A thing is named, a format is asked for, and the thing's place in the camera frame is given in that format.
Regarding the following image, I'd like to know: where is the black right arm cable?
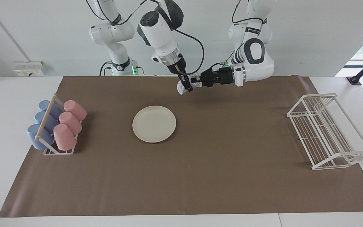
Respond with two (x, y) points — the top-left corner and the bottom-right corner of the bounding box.
(172, 28), (205, 75)

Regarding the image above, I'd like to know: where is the round cream plate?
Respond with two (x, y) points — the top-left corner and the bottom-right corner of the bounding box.
(132, 105), (176, 143)

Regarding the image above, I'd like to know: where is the pink plastic cup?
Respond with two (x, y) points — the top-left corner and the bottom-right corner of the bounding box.
(53, 124), (77, 151)
(59, 112), (83, 135)
(63, 100), (87, 122)

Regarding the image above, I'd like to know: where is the white power outlet box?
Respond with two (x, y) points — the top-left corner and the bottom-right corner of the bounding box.
(13, 61), (46, 77)

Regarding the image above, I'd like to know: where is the black base cable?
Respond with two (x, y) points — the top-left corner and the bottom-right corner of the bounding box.
(209, 61), (230, 72)
(99, 61), (112, 76)

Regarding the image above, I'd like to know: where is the black left base cable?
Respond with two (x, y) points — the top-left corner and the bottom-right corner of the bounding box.
(209, 61), (230, 72)

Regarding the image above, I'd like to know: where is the blue plastic cup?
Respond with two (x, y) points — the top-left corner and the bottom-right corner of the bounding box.
(35, 111), (59, 133)
(38, 100), (63, 119)
(27, 124), (54, 150)

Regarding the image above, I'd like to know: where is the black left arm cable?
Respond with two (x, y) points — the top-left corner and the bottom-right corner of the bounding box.
(232, 0), (264, 24)

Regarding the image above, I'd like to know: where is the cup rack with wooden bar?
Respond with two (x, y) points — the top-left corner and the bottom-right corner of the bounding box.
(34, 94), (83, 155)

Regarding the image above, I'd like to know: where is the brown table mat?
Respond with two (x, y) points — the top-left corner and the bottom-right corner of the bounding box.
(0, 76), (363, 218)

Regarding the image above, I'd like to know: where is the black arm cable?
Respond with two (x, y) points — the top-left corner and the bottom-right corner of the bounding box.
(172, 28), (205, 75)
(232, 0), (264, 24)

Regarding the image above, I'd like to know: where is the black right base cable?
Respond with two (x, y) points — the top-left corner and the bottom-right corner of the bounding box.
(99, 61), (112, 76)

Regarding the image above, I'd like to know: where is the white wire dish rack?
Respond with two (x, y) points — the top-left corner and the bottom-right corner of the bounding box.
(287, 93), (363, 171)

